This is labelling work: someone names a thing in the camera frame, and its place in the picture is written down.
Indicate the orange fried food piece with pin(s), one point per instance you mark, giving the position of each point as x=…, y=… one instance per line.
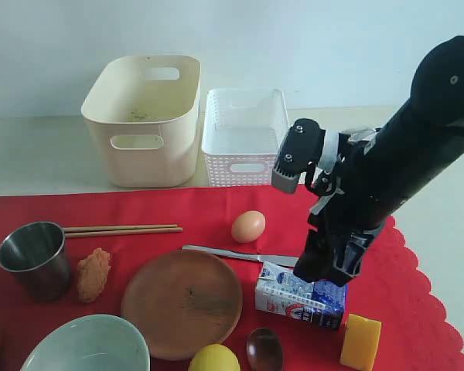
x=92, y=272

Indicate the wooden chopstick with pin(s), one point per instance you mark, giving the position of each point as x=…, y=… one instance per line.
x=85, y=229
x=123, y=232

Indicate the red table cloth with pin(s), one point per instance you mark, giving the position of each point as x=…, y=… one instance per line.
x=390, y=289

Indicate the blue white milk carton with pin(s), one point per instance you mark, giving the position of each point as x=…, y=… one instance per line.
x=280, y=292

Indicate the upper wooden chopstick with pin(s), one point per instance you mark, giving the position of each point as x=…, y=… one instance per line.
x=85, y=229

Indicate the pale green ceramic bowl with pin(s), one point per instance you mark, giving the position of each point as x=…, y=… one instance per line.
x=92, y=342

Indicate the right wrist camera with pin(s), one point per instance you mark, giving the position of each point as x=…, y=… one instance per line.
x=299, y=153

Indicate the yellow lemon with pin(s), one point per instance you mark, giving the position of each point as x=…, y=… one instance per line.
x=215, y=357

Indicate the lower wooden chopstick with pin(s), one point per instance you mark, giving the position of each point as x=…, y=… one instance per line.
x=123, y=232

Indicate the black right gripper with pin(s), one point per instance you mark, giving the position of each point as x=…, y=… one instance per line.
x=341, y=213

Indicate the stainless steel cup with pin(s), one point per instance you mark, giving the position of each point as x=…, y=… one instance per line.
x=35, y=255

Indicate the yellow orange cheese block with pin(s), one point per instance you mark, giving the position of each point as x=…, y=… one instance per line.
x=360, y=343

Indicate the cream plastic tub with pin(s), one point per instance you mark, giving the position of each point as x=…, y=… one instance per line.
x=142, y=114

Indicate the dark wooden spoon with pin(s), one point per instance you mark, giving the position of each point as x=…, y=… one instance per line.
x=264, y=351

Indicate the brown wooden plate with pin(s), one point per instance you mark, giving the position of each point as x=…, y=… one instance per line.
x=183, y=301

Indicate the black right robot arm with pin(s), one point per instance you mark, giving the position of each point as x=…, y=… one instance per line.
x=374, y=178

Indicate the brown egg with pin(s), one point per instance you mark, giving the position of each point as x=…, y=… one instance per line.
x=248, y=226

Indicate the white woven plastic basket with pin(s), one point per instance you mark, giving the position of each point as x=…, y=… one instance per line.
x=242, y=132

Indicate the silver table knife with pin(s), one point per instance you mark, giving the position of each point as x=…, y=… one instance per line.
x=282, y=260

